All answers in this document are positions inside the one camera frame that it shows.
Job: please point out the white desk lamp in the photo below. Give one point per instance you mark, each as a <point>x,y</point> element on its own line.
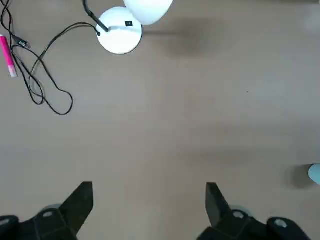
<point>120,40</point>

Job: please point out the light blue plastic cup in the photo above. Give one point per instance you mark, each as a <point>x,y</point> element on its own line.
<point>315,173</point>

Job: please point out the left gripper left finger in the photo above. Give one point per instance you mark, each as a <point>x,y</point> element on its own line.
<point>62,220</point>

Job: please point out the pink marker pen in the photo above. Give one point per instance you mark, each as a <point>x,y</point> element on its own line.
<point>7,57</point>

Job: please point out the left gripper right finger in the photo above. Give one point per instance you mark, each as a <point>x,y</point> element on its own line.
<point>235,225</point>

